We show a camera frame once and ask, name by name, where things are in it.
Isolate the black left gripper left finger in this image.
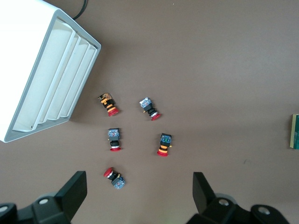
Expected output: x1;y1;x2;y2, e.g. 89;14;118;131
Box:
0;171;88;224

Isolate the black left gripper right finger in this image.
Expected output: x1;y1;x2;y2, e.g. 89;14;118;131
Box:
186;172;290;224

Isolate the green load switch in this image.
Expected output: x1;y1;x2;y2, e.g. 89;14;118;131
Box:
289;113;299;149

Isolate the red mushroom button blue body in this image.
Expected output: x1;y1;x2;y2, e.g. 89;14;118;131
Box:
103;167;126;191
107;127;122;152
139;97;162;121

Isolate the red button orange striped collar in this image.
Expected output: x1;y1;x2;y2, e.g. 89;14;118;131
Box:
157;133;175;158

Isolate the red mushroom button amber body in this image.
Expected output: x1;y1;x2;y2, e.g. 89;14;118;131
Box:
97;92;119;117

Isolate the white tiered storage bin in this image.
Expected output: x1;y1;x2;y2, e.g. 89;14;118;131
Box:
0;0;102;143

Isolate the black looped cable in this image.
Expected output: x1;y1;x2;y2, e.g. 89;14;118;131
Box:
72;0;89;21

